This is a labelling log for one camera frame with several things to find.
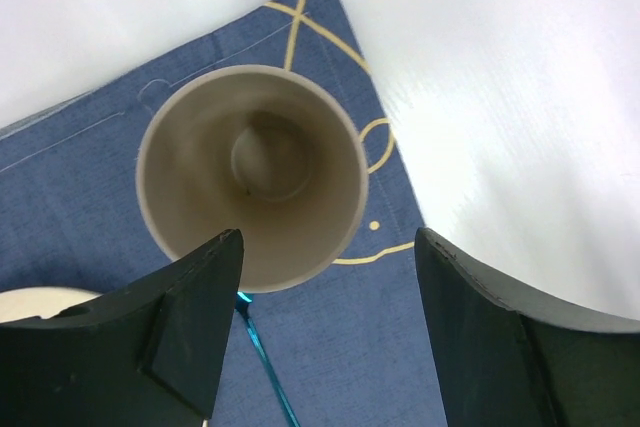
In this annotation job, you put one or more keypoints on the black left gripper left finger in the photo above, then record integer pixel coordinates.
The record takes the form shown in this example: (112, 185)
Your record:
(148, 354)

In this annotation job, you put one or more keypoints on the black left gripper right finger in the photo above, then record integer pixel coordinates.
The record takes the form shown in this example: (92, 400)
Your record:
(509, 354)

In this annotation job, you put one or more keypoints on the blue metal spoon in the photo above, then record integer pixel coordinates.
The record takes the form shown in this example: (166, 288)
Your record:
(242, 305)

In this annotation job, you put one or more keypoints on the cream round plate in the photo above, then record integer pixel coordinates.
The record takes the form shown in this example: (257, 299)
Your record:
(44, 302)

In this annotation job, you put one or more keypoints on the blue cloth placemat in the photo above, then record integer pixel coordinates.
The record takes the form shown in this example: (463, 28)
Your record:
(351, 346)

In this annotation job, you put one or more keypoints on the beige speckled cup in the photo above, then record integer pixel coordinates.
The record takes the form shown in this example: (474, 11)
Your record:
(263, 151)

